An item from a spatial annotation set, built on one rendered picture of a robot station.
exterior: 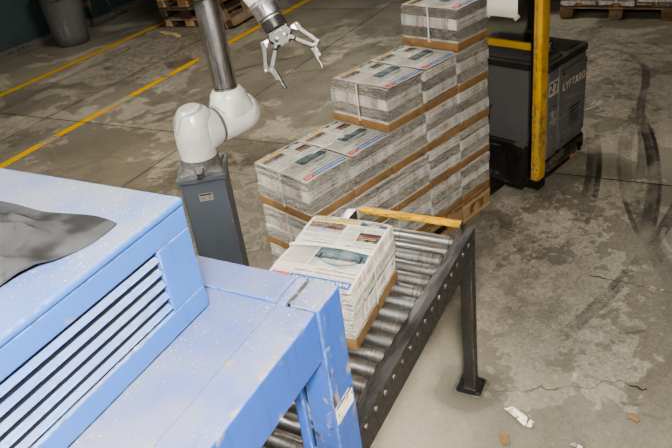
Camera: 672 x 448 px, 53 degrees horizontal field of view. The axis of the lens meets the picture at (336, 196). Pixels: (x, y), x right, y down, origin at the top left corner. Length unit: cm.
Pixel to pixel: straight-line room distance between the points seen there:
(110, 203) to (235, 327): 26
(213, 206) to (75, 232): 193
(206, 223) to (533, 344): 158
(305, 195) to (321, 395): 194
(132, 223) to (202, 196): 190
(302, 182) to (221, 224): 41
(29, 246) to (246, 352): 33
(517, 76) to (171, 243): 356
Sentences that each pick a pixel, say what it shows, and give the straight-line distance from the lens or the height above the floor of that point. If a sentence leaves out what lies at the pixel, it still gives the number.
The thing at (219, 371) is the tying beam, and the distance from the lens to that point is 99.
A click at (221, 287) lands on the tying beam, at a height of 155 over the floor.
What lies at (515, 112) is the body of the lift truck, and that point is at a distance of 448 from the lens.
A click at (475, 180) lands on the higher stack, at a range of 413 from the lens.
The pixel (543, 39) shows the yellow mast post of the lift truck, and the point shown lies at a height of 100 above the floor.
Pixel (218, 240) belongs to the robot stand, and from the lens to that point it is 297.
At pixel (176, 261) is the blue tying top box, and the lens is 103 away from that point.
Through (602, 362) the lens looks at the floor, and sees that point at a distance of 327.
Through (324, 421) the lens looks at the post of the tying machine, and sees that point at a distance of 123.
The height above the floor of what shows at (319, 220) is 103.
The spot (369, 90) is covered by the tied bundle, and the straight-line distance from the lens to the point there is 334.
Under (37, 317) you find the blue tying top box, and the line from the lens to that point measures 87.
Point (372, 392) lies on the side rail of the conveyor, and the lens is 197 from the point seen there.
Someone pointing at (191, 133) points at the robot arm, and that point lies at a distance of 276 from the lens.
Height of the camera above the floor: 220
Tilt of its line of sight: 29 degrees down
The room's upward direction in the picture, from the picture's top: 8 degrees counter-clockwise
